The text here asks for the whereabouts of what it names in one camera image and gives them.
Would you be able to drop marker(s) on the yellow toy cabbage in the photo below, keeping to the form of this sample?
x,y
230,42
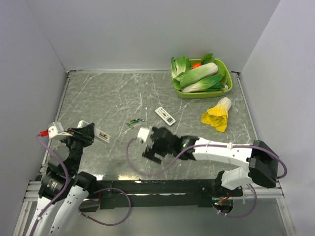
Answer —
x,y
217,116

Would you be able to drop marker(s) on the orange toy carrot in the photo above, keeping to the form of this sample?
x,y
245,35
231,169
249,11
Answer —
x,y
196,65

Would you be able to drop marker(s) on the black base bar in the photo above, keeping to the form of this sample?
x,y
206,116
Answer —
x,y
160,193

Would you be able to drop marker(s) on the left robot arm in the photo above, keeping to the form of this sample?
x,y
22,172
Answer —
x,y
63,188

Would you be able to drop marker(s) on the white remote with buttons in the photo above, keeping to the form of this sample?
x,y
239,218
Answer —
x,y
165,116

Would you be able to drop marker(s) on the aluminium frame rail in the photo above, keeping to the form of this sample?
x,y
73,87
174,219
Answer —
x,y
31,194

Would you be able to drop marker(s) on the green toy lettuce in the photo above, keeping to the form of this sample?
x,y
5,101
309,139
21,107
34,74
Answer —
x,y
179,66

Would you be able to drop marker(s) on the green plastic basket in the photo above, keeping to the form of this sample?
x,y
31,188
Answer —
x,y
227,81

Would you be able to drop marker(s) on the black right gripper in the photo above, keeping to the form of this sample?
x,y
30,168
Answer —
x,y
151,151

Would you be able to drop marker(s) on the plain white remote control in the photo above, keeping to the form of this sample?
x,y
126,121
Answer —
x,y
98,134

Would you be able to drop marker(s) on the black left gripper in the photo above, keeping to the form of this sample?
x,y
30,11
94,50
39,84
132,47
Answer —
x,y
87,131

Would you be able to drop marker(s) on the large green toy cabbage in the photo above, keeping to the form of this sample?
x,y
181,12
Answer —
x,y
196,74

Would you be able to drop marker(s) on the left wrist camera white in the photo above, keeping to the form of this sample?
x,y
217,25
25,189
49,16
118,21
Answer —
x,y
55,131

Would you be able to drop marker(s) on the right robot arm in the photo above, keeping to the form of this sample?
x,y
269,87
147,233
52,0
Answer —
x,y
255,163

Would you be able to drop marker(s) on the green toy bok choy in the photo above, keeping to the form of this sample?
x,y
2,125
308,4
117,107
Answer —
x,y
209,83

